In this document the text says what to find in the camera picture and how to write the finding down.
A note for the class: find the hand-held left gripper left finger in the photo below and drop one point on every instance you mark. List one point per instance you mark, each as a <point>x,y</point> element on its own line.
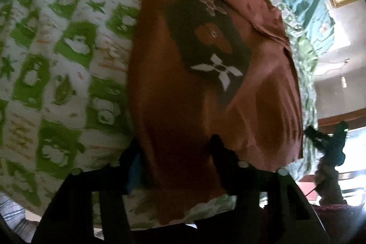
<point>133,172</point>

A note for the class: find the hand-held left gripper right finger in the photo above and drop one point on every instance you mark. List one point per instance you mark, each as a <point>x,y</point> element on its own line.
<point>226,158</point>

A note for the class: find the rust orange printed t-shirt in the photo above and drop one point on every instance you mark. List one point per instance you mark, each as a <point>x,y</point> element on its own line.
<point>177,89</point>

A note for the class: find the green and white patterned bedsheet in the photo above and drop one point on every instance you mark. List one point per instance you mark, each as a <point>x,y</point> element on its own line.
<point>65,66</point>

